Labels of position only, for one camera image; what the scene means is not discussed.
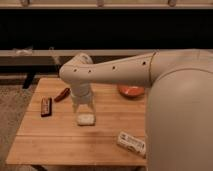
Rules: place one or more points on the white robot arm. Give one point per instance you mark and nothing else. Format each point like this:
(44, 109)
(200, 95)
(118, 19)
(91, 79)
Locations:
(179, 109)

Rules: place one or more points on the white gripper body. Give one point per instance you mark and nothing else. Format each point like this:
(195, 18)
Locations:
(81, 94)

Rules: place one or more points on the wooden table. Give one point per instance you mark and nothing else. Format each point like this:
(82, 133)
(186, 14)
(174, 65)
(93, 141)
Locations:
(59, 140)

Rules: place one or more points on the white sponge block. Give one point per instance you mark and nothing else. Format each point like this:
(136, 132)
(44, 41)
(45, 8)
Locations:
(86, 119)

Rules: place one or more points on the white labelled packet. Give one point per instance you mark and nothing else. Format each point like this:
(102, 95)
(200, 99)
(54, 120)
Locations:
(132, 143)

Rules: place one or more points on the dark brown rectangular box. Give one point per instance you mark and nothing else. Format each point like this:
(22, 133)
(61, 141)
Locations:
(46, 107)

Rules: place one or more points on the orange ceramic bowl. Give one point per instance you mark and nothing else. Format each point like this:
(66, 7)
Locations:
(130, 91)

